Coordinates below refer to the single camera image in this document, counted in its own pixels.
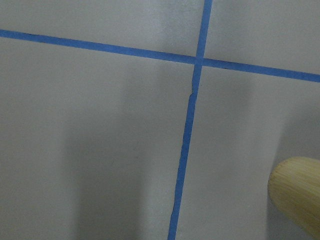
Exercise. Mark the yellow ribbed cup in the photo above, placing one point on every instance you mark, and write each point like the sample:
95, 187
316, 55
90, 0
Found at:
294, 188

